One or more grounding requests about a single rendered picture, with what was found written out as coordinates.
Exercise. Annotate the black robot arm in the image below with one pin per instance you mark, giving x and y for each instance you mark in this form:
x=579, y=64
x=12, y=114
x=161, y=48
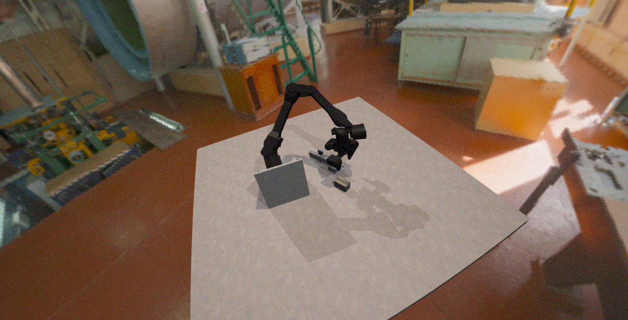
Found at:
x=293, y=92

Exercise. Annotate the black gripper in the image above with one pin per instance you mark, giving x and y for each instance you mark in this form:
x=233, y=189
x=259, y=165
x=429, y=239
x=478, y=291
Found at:
x=348, y=148

